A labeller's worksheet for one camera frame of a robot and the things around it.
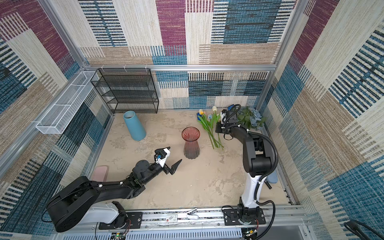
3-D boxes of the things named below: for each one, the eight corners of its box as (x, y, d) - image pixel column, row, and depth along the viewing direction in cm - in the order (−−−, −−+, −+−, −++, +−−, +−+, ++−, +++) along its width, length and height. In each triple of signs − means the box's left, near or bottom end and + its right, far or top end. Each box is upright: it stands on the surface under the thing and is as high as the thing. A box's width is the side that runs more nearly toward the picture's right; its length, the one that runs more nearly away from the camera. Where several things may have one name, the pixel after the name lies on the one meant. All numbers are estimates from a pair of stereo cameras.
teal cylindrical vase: (131, 141, 104) (120, 121, 88) (135, 130, 110) (124, 110, 94) (144, 141, 104) (135, 121, 88) (147, 130, 110) (139, 110, 94)
